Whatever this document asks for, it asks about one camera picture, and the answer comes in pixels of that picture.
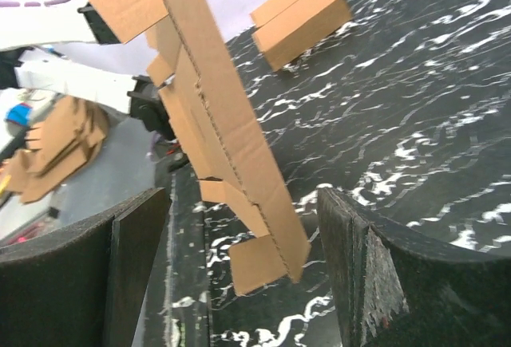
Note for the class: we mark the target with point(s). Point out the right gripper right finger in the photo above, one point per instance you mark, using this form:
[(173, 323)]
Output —
[(394, 286)]

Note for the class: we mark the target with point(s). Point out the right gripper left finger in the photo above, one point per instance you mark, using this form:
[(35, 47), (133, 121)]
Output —
[(83, 284)]

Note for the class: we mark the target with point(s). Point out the brown cardboard box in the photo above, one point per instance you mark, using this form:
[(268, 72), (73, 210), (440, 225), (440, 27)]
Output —
[(216, 126), (285, 29)]

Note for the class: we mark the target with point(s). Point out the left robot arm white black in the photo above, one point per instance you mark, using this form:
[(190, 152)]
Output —
[(27, 62)]

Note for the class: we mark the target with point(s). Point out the folded brown cardboard box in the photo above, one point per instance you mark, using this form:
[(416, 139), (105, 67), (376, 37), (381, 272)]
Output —
[(285, 29)]

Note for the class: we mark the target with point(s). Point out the stack of flat cardboard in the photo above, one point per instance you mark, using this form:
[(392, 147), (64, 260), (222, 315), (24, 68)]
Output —
[(68, 139)]

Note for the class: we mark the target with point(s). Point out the black base frame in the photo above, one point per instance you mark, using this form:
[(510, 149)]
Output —
[(175, 307)]

